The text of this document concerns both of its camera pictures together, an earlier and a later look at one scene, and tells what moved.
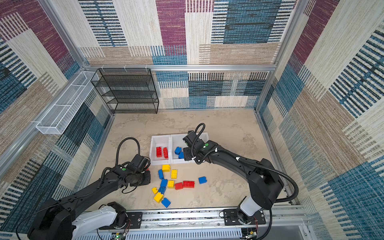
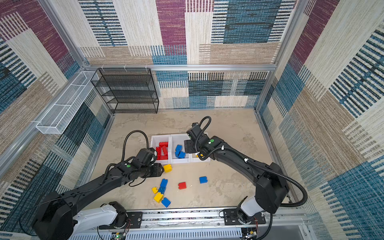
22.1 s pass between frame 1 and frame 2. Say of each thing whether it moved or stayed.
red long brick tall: stayed
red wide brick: moved
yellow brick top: stayed
